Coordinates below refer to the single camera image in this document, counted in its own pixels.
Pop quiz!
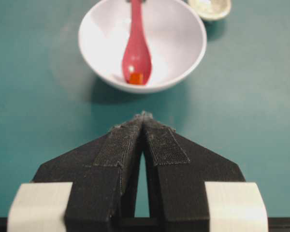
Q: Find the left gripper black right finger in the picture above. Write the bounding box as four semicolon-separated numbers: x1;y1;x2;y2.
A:
141;113;245;232

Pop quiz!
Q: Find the white round bowl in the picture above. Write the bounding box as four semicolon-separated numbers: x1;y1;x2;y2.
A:
78;0;207;94

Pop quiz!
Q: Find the speckled ceramic spoon rest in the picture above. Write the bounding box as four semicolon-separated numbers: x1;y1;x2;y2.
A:
188;0;232;21

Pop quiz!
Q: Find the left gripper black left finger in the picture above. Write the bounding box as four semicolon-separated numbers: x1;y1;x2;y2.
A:
33;115;143;232

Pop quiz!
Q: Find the small red block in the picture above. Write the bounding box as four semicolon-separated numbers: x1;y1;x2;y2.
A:
129;72;144;85

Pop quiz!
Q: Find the pink plastic soup spoon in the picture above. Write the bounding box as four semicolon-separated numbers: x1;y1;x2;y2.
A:
122;0;152;85

